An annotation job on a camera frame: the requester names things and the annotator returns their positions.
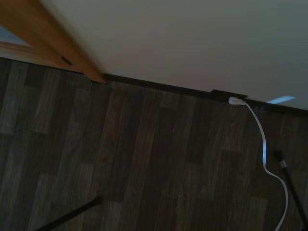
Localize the dark baseboard strip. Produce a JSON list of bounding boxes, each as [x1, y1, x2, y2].
[[104, 74, 308, 118]]

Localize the black tripod leg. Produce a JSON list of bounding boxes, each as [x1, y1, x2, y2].
[[32, 196, 103, 231], [273, 150, 308, 230]]

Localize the white flat power cable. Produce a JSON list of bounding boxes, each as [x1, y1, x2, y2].
[[244, 102, 289, 231]]

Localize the dark wall outlet plate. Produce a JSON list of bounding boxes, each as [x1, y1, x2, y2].
[[210, 89, 249, 104]]

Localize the wooden door frame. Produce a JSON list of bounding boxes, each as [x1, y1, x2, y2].
[[0, 0, 107, 85]]

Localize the white power plug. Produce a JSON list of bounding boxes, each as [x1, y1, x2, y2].
[[228, 96, 246, 106]]

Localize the wooden door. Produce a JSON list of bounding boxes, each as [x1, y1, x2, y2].
[[0, 24, 84, 74]]

